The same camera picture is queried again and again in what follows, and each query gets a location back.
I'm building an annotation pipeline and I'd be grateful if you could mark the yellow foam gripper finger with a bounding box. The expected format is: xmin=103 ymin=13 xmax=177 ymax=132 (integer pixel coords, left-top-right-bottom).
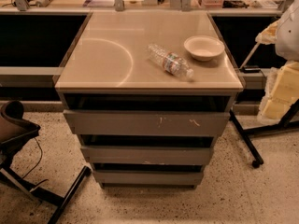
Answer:
xmin=255 ymin=21 xmax=278 ymax=45
xmin=257 ymin=61 xmax=299 ymax=125

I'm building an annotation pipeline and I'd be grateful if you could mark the black chair with stand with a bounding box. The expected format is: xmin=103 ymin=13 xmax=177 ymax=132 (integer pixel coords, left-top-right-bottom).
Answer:
xmin=0 ymin=101 xmax=91 ymax=224

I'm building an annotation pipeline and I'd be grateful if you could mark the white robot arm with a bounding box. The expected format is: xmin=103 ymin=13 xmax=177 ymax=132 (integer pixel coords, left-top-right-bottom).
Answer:
xmin=255 ymin=0 xmax=299 ymax=124

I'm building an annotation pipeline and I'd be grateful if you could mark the grey top drawer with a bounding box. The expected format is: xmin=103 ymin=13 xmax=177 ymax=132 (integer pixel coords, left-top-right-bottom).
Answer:
xmin=64 ymin=110 xmax=229 ymax=136

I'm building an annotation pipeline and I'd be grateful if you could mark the white pole with black base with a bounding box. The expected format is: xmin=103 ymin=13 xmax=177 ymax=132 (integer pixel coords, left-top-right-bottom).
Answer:
xmin=239 ymin=42 xmax=260 ymax=71

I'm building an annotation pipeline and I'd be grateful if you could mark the black rolling stand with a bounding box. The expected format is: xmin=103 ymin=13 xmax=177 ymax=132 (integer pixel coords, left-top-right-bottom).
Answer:
xmin=230 ymin=100 xmax=299 ymax=168

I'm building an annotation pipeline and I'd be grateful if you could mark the grey bottom drawer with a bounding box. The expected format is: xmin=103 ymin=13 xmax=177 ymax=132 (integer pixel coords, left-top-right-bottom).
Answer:
xmin=93 ymin=171 xmax=204 ymax=186

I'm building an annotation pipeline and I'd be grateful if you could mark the grey drawer cabinet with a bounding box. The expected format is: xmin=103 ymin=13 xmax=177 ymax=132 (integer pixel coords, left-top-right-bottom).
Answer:
xmin=55 ymin=10 xmax=243 ymax=174

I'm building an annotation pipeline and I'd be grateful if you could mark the grey middle drawer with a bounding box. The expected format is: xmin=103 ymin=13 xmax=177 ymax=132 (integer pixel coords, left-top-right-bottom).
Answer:
xmin=81 ymin=146 xmax=212 ymax=165

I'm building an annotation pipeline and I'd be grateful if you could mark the clear plastic water bottle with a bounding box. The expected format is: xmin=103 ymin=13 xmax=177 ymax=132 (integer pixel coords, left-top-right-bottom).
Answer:
xmin=147 ymin=44 xmax=193 ymax=79

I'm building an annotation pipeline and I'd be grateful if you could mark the black device on shelf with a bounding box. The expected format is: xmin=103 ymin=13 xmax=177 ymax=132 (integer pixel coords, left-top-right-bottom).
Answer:
xmin=222 ymin=0 xmax=249 ymax=8

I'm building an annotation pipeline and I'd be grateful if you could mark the white bowl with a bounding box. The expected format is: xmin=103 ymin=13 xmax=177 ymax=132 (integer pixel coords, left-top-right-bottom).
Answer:
xmin=184 ymin=35 xmax=225 ymax=62

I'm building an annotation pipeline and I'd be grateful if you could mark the grey drawer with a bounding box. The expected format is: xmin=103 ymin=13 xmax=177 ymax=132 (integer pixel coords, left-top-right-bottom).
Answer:
xmin=64 ymin=110 xmax=229 ymax=136
xmin=93 ymin=171 xmax=204 ymax=186
xmin=81 ymin=146 xmax=212 ymax=165

